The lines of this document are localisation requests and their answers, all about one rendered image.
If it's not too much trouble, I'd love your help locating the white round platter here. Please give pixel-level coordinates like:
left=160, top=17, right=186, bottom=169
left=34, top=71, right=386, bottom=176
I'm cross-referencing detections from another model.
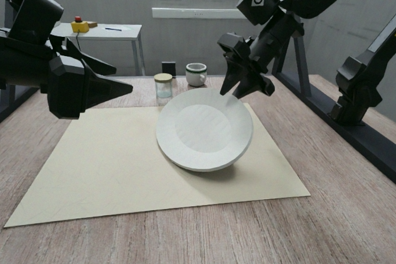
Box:
left=156, top=87, right=254, bottom=172

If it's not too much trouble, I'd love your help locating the glass jar with beige lid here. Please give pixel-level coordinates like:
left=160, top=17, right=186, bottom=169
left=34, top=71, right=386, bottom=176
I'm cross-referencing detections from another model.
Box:
left=154, top=74, right=173, bottom=98

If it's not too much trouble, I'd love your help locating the black rectangular frame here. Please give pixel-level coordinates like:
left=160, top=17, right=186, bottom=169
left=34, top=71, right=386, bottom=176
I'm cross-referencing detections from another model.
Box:
left=0, top=71, right=396, bottom=184

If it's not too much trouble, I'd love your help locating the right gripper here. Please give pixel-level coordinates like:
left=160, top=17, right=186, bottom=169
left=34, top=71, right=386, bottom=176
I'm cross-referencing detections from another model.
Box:
left=0, top=31, right=133, bottom=120

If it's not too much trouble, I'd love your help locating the cream flat mat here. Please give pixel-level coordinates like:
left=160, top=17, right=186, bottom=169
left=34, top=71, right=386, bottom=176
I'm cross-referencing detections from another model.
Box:
left=4, top=103, right=311, bottom=228

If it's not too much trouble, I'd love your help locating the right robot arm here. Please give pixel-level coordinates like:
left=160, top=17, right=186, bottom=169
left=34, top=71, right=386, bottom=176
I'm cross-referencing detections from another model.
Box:
left=0, top=0, right=64, bottom=59

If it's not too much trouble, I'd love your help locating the white cup with green stripe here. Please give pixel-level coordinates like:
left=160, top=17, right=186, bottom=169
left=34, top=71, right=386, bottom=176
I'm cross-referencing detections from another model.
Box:
left=186, top=63, right=207, bottom=86

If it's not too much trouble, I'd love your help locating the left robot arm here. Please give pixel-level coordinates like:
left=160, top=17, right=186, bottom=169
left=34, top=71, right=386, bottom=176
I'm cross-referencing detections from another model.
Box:
left=236, top=0, right=396, bottom=127

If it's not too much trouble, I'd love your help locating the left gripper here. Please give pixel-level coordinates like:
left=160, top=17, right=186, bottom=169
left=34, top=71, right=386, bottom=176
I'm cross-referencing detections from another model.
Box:
left=217, top=31, right=281, bottom=99

